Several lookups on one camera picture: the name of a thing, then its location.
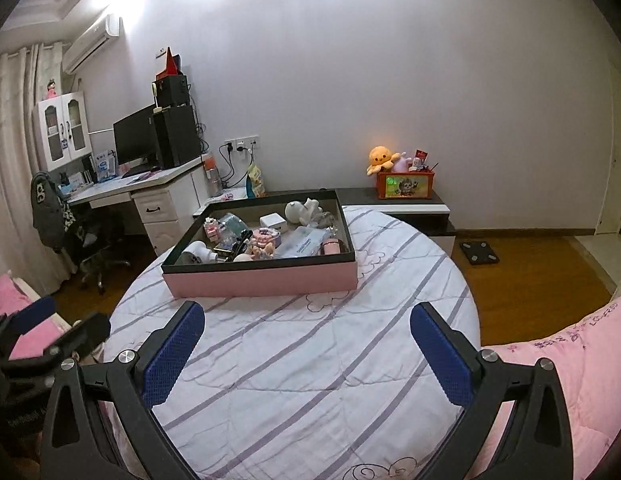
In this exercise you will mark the pink purple plush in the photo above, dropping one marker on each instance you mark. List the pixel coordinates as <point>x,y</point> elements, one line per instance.
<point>405,162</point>

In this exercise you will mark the clear plastic bottle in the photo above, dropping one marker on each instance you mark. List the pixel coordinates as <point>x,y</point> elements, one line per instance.
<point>324,219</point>

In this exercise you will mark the cream door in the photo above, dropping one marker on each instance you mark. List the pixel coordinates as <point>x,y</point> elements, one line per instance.
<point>613,160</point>

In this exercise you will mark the white glass-door cabinet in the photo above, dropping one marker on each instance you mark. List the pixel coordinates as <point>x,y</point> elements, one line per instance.
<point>63,132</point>

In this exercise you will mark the clear packet with white label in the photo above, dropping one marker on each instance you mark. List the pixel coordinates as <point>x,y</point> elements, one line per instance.
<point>300,242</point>

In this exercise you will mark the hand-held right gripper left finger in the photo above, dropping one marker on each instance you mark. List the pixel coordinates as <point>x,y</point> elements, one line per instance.
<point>173,355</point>

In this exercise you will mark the white bed frame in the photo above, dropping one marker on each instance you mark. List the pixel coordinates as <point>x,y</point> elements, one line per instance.
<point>45,292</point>

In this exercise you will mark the small pink box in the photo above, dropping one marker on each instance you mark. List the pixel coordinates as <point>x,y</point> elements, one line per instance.
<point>211,228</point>

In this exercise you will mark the pink plush toy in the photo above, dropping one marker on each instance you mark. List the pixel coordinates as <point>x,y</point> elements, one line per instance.
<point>263,251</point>

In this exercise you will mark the red storage box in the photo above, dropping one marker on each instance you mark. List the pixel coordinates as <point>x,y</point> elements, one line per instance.
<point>405,186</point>

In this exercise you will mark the small pink doll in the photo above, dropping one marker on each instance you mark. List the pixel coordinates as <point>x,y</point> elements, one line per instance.
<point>52,90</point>

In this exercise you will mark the beige curtain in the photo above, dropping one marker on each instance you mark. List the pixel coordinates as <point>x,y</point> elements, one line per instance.
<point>10,160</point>

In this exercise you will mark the white wall socket strip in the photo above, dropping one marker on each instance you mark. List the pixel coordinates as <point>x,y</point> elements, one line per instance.
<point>241,140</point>

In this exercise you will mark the small white square box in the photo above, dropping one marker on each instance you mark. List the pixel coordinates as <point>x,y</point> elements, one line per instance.
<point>274,221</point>

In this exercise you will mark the grey patterned jacket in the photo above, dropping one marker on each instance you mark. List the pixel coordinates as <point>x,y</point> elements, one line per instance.
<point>48,210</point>

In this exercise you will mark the white computer desk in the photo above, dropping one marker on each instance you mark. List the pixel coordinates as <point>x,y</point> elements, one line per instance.
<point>155,210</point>

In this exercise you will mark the pink blanket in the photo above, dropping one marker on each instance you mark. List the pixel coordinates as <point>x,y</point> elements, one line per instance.
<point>8,300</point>

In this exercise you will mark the bottle with orange cap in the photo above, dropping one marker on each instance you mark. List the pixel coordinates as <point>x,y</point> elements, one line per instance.
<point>213,175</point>

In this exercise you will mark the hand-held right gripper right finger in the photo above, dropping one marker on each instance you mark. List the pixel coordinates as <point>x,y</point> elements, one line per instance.
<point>440,355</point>

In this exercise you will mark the black office chair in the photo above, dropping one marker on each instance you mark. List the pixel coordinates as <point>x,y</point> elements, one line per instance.
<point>98,245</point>

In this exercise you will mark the black computer monitor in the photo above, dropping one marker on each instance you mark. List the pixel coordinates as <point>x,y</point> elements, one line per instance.
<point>133,135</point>

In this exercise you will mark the orange octopus plush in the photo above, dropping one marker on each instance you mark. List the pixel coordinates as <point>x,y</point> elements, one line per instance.
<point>381,159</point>

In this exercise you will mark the pink round case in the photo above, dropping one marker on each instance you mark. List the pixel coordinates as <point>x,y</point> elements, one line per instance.
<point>266,235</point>

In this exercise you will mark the dark low bench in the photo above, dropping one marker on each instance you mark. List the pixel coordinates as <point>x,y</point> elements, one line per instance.
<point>415,210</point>

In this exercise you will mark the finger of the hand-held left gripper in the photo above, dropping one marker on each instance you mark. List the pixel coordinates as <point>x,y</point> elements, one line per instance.
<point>85,332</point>
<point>20,316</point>

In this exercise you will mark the pink embroidered quilt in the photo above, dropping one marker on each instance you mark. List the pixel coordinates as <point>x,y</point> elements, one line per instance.
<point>565,370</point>

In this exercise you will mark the rose gold metal tumbler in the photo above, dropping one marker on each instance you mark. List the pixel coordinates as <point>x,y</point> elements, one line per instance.
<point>332,246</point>

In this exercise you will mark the yellow and blue snack bag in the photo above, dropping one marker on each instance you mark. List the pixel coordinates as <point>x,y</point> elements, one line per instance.
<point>256,182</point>

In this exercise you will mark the black speaker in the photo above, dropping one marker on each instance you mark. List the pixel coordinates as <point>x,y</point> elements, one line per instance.
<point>171,91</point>

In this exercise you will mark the black device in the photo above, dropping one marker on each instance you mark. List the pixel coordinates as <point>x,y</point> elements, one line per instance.
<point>235,246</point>

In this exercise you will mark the black bathroom scale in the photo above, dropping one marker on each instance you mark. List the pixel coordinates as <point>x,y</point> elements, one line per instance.
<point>479,252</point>

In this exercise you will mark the white figurine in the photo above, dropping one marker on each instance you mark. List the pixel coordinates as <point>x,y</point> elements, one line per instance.
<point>300,211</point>

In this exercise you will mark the blue and white boxes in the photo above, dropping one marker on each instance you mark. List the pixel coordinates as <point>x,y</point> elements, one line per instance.
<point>104,165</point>

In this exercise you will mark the black computer tower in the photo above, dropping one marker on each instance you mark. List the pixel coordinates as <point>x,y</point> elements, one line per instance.
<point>176,137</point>

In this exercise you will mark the white air conditioner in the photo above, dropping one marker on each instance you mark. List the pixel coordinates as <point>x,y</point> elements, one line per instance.
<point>90,42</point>

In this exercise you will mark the pink box with black rim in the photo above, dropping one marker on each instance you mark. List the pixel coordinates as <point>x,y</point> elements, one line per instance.
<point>265,280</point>

